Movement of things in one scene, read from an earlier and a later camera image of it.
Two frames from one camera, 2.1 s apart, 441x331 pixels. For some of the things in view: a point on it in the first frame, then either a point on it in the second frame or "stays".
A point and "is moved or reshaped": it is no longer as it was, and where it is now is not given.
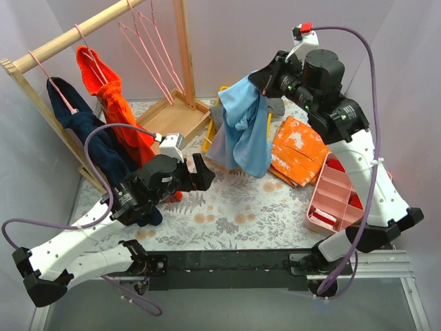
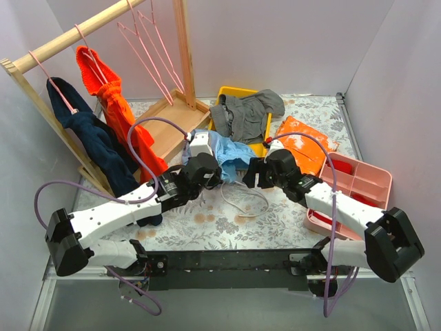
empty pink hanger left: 121,25 stays
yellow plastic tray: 211,130 to 259,149
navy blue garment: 109,151 stays
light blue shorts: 243,141 is moved or reshaped
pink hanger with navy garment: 72,111 stays
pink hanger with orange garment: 92,57 stays
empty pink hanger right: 141,15 stays
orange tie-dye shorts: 298,152 stays
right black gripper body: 273,77 to 260,174
